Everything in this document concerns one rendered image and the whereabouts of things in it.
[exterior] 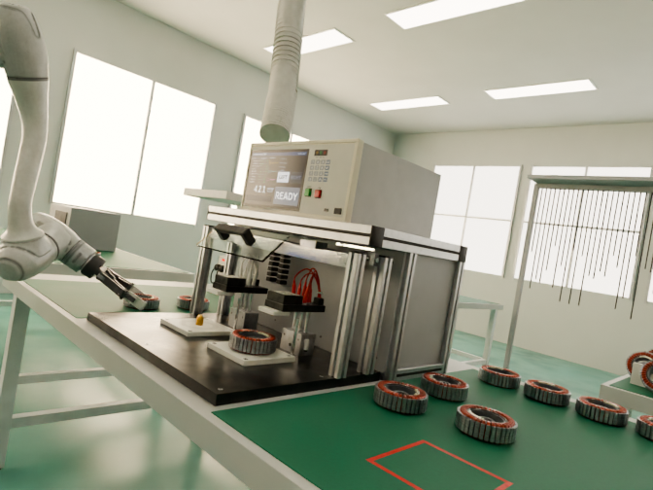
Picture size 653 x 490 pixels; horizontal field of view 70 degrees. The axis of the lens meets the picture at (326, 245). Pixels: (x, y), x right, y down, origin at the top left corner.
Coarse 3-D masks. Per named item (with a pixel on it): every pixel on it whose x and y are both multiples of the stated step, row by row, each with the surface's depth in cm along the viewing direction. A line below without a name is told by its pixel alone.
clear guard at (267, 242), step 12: (252, 228) 99; (204, 240) 104; (216, 240) 102; (228, 240) 99; (240, 240) 97; (264, 240) 93; (276, 240) 91; (312, 240) 96; (324, 240) 98; (228, 252) 95; (240, 252) 93; (252, 252) 91; (264, 252) 89
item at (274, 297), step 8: (272, 296) 115; (280, 296) 113; (288, 296) 113; (296, 296) 115; (264, 304) 117; (272, 304) 114; (280, 304) 112; (288, 304) 113; (296, 304) 115; (304, 304) 118; (312, 304) 120; (272, 312) 111; (280, 312) 112; (288, 312) 114; (296, 312) 122; (304, 328) 120
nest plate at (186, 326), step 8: (160, 320) 128; (168, 320) 127; (176, 320) 129; (184, 320) 130; (192, 320) 132; (208, 320) 136; (176, 328) 122; (184, 328) 121; (192, 328) 123; (200, 328) 124; (208, 328) 126; (216, 328) 127; (224, 328) 129
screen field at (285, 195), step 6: (276, 192) 132; (282, 192) 130; (288, 192) 128; (294, 192) 126; (276, 198) 131; (282, 198) 130; (288, 198) 128; (294, 198) 126; (282, 204) 129; (288, 204) 128; (294, 204) 126
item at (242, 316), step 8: (232, 312) 138; (240, 312) 136; (248, 312) 135; (256, 312) 138; (232, 320) 138; (240, 320) 135; (248, 320) 135; (256, 320) 137; (240, 328) 135; (248, 328) 135; (256, 328) 137
